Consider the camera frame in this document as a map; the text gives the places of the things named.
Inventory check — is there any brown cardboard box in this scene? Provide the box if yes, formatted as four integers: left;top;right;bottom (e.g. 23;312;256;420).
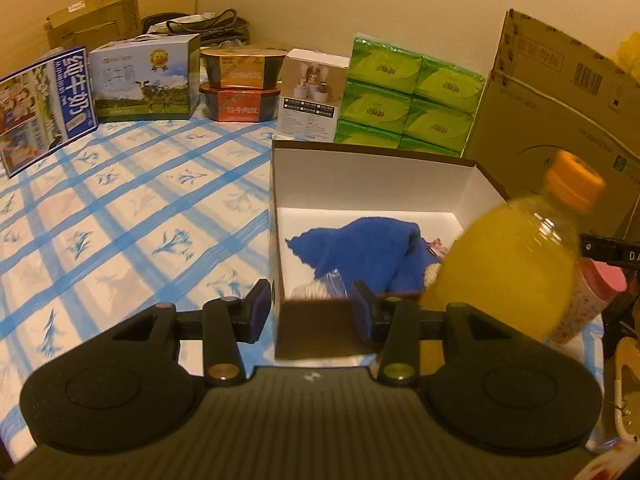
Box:
269;140;511;361

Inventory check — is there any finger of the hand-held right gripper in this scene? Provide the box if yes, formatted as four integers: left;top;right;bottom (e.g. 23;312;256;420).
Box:
579;232;640;262

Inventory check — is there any red instant food bowl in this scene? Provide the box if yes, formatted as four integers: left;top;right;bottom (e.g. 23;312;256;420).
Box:
199;84;282;123

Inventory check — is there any cow print milk box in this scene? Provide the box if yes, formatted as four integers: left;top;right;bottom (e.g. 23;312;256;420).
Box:
89;34;202;122

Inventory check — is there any large tall cardboard box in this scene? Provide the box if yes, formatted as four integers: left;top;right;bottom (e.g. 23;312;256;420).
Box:
462;8;640;241

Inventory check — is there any stack of green tissue packs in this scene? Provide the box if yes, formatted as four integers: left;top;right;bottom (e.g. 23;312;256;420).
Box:
334;35;487;157

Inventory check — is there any yellow plastic bag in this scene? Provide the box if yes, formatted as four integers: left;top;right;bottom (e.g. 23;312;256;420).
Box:
612;32;640;64

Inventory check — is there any labelled flat cardboard box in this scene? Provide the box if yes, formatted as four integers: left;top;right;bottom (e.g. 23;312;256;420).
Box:
44;0;141;53

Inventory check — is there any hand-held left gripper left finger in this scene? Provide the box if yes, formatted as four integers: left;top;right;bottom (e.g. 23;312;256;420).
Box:
107;279;273;388

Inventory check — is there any pink lidded printed cup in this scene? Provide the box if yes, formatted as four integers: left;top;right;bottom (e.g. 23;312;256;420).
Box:
550;259;628;346

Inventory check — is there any white cloth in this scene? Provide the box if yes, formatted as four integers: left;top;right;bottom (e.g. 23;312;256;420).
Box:
291;280;351;302

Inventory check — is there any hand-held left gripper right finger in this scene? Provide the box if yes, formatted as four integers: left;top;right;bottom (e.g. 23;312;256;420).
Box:
350;280;506;387

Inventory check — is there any dark bag with straps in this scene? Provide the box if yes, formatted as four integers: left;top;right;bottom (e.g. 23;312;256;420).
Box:
141;9;251;48

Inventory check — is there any orange juice bottle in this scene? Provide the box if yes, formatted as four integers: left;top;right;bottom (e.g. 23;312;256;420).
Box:
417;150;608;343

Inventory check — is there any gold instant food bowl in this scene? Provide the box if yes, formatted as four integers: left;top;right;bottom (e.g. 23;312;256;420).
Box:
200;47;287;90

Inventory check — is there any blue printed milk carton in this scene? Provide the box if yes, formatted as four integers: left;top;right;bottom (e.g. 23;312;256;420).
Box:
0;46;98;178

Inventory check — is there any white product box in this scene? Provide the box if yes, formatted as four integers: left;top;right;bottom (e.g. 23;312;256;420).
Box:
276;49;351;142

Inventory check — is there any blue towel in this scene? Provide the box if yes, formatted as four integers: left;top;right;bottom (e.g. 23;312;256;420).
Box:
285;216;426;293

